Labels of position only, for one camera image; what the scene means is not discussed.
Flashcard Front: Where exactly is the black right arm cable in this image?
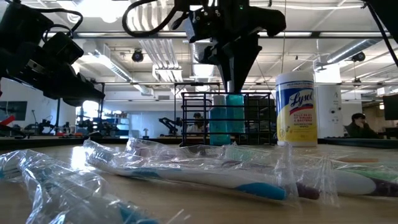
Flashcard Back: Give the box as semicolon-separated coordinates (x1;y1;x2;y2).
122;0;187;39

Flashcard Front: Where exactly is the Lysol wipes canister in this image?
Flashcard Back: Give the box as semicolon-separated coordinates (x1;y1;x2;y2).
275;71;318;147

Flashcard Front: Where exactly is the white round column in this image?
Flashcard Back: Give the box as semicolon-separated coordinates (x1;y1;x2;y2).
314;63;343;139

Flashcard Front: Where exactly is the person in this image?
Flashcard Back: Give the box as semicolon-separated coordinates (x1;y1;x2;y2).
186;111;206;134
343;112;381;139

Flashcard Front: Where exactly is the black aluminium table frame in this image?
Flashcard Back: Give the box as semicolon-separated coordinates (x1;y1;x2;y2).
0;136;398;149

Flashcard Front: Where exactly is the red handle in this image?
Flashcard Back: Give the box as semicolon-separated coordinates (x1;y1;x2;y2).
0;114;16;127

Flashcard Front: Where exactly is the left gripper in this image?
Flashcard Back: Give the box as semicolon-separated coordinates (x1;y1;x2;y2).
0;46;106;108

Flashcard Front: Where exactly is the black wire caddy basket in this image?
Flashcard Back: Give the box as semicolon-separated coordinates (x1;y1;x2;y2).
180;91;277;147

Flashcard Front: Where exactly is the dark monitor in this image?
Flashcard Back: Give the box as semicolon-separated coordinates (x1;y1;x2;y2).
382;94;398;121

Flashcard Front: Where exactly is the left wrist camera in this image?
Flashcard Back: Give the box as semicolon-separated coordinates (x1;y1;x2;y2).
42;30;76;65

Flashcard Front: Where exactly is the dark wall screen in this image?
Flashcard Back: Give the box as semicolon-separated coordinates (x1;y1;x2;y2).
0;101;28;121

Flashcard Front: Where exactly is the black ceiling dome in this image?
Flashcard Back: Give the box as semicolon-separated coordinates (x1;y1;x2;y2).
351;51;366;63
131;48;145;63

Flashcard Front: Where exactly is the blue toothbrush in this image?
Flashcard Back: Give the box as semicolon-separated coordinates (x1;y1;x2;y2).
83;138;289;202
0;148;161;224

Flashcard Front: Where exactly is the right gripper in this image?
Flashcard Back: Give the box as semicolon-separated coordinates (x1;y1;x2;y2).
174;0;287;94

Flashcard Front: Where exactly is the thin black cable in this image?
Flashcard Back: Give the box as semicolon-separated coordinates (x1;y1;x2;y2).
366;1;398;68

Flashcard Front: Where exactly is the silver ventilation duct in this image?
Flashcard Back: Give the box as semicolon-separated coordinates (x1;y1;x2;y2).
313;39;385;71

